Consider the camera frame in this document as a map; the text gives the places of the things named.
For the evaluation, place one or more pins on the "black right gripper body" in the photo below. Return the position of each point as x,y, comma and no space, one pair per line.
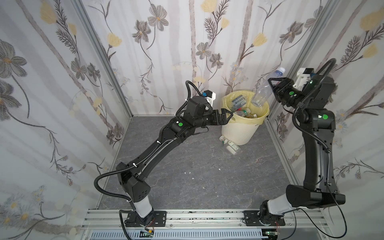
282,91

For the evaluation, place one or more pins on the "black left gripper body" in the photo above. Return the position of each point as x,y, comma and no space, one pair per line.
214,117

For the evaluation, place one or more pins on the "clear bottle blue tint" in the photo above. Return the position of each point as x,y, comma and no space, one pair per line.
264,91

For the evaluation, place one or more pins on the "blue label clear bottle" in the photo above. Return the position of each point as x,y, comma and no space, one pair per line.
238,103

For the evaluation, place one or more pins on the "clear bottle white cap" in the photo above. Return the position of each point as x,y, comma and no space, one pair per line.
243,112

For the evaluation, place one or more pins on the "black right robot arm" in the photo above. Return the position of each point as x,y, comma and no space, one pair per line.
317,125

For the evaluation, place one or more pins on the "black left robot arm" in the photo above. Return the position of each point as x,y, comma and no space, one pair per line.
132,176

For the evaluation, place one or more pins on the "white bin with yellow bag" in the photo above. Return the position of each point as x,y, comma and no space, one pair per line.
241,129

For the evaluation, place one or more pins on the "clear bottle white green label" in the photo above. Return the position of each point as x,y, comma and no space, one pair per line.
229,145

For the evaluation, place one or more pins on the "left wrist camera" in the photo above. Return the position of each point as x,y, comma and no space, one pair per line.
209,96

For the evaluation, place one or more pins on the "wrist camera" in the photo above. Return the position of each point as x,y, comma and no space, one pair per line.
209,96
303,76

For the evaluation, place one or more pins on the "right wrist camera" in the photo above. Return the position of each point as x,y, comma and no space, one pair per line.
303,76

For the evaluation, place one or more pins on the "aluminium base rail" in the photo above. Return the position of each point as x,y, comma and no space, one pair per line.
226,224

